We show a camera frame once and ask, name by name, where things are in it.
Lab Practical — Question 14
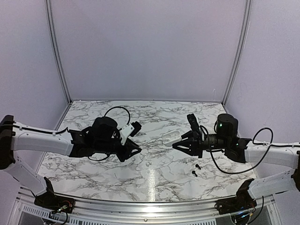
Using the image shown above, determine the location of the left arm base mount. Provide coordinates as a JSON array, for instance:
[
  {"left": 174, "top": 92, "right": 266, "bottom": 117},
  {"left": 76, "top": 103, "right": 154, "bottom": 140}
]
[{"left": 34, "top": 177, "right": 75, "bottom": 213}]

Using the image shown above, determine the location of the left aluminium corner post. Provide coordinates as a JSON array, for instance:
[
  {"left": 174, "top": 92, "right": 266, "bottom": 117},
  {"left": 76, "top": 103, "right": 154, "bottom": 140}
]
[{"left": 45, "top": 0, "right": 72, "bottom": 104}]

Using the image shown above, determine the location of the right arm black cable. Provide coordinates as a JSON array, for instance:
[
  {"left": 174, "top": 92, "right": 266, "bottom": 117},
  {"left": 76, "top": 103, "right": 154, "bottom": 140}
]
[{"left": 199, "top": 125, "right": 300, "bottom": 174}]

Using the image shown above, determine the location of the right aluminium corner post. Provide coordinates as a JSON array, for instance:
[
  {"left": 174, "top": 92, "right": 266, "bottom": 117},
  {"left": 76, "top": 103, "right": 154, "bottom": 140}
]
[{"left": 222, "top": 0, "right": 253, "bottom": 107}]

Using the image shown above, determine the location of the aluminium corner post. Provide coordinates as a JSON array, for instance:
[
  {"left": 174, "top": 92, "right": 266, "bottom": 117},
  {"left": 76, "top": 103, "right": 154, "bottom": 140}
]
[
  {"left": 45, "top": 0, "right": 72, "bottom": 104},
  {"left": 222, "top": 0, "right": 253, "bottom": 107}
]

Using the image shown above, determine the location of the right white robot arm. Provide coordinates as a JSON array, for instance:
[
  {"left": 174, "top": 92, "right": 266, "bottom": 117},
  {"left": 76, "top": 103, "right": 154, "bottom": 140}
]
[{"left": 164, "top": 113, "right": 300, "bottom": 210}]

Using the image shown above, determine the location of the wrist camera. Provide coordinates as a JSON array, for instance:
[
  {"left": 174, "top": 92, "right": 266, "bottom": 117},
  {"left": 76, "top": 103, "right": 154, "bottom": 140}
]
[
  {"left": 120, "top": 121, "right": 142, "bottom": 145},
  {"left": 187, "top": 113, "right": 201, "bottom": 135}
]

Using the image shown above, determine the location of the white earbud charging case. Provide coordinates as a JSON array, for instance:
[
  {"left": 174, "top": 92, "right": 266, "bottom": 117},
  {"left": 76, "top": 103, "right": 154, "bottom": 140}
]
[{"left": 162, "top": 130, "right": 182, "bottom": 147}]

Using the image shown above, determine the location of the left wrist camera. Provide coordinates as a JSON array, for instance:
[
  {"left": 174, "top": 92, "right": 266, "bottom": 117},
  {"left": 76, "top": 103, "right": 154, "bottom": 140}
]
[{"left": 120, "top": 121, "right": 142, "bottom": 145}]

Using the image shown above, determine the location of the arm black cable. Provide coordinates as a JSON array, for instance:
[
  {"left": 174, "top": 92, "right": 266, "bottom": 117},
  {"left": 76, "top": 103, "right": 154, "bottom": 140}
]
[
  {"left": 199, "top": 125, "right": 300, "bottom": 174},
  {"left": 9, "top": 106, "right": 132, "bottom": 162}
]

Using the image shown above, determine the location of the aluminium front frame rail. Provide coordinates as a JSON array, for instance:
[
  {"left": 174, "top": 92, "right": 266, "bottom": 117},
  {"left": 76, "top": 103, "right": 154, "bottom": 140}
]
[{"left": 14, "top": 192, "right": 276, "bottom": 225}]

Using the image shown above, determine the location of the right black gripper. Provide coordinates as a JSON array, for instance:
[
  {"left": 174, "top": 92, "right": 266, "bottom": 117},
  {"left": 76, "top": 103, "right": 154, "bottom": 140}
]
[{"left": 173, "top": 130, "right": 230, "bottom": 158}]

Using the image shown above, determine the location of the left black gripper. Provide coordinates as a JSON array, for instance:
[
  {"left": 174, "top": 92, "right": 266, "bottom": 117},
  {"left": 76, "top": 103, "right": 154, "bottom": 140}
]
[{"left": 95, "top": 137, "right": 142, "bottom": 163}]

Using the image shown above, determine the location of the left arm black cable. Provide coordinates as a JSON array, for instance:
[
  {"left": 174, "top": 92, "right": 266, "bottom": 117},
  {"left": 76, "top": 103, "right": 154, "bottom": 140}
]
[{"left": 9, "top": 106, "right": 132, "bottom": 162}]

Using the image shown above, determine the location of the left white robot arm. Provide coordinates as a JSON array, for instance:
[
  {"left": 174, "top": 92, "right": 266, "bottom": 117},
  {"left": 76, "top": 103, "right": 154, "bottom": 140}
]
[{"left": 0, "top": 115, "right": 142, "bottom": 209}]

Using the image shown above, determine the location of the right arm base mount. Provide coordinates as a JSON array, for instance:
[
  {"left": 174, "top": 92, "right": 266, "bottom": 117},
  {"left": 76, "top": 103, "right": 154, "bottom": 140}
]
[{"left": 215, "top": 179, "right": 257, "bottom": 215}]

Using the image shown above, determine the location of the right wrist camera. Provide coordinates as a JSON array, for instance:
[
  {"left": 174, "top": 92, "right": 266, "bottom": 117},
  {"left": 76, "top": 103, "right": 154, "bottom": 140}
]
[{"left": 187, "top": 113, "right": 201, "bottom": 135}]

